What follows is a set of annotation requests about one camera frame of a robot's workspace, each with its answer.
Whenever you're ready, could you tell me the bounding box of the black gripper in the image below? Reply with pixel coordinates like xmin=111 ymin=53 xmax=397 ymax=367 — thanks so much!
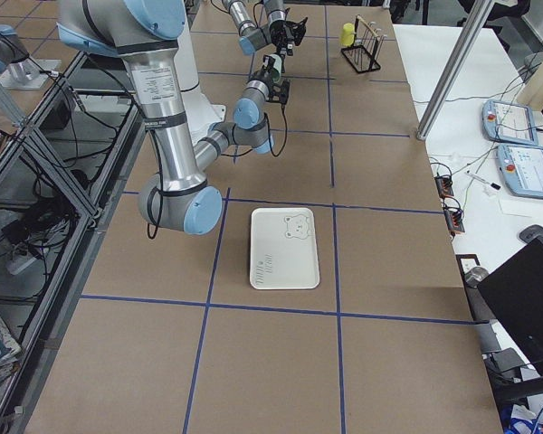
xmin=272 ymin=20 xmax=293 ymax=72
xmin=254 ymin=63 xmax=279 ymax=87

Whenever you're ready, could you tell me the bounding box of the light green cup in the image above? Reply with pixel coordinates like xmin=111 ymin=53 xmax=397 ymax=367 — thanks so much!
xmin=267 ymin=54 xmax=283 ymax=83

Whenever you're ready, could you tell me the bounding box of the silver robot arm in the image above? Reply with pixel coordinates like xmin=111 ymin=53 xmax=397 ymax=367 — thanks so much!
xmin=222 ymin=0 xmax=296 ymax=72
xmin=58 ymin=1 xmax=298 ymax=235

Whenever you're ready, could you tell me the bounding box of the yellow cup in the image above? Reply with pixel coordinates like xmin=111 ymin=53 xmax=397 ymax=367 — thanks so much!
xmin=339 ymin=23 xmax=356 ymax=48

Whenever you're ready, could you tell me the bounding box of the white bear tray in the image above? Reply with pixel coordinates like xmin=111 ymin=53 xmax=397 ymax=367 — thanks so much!
xmin=250 ymin=207 xmax=320 ymax=290

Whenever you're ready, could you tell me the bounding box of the upper orange connector box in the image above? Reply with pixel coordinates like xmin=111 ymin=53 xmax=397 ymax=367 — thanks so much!
xmin=434 ymin=175 xmax=454 ymax=199

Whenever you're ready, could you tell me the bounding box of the orange connector box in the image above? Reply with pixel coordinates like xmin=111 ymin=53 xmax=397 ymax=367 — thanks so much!
xmin=434 ymin=175 xmax=454 ymax=199
xmin=443 ymin=207 xmax=465 ymax=236

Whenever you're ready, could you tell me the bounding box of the black marker pen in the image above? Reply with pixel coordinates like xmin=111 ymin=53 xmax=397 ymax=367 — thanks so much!
xmin=466 ymin=171 xmax=501 ymax=191

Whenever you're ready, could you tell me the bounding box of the upper blue teach pendant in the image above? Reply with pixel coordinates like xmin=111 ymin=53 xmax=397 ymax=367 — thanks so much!
xmin=481 ymin=99 xmax=538 ymax=146

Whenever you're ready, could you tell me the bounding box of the blue teach pendant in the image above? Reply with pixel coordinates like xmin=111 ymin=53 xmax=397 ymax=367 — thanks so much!
xmin=481 ymin=99 xmax=538 ymax=146
xmin=497 ymin=143 xmax=543 ymax=199

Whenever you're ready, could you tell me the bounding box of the lower orange connector box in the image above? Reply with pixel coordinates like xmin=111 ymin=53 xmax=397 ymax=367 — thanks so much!
xmin=443 ymin=207 xmax=465 ymax=236

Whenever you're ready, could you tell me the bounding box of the lower blue teach pendant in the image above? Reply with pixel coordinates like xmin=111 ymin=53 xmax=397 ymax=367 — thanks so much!
xmin=497 ymin=143 xmax=543 ymax=199

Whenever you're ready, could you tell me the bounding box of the black monitor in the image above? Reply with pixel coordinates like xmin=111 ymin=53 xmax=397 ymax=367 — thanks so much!
xmin=478 ymin=237 xmax=543 ymax=375

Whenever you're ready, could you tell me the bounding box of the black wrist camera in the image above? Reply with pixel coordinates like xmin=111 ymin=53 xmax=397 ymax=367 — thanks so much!
xmin=269 ymin=79 xmax=291 ymax=106

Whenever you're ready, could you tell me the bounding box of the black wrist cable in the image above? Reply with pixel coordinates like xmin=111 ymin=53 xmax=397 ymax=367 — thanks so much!
xmin=221 ymin=97 xmax=289 ymax=159

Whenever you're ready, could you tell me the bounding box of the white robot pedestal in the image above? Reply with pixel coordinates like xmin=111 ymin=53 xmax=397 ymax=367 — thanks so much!
xmin=171 ymin=1 xmax=226 ymax=145

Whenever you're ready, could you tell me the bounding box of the black wire cup rack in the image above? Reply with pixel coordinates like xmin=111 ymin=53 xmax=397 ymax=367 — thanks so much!
xmin=340 ymin=14 xmax=386 ymax=74

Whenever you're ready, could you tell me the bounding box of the aluminium frame post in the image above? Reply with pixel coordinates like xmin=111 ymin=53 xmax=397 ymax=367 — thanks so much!
xmin=416 ymin=0 xmax=494 ymax=141

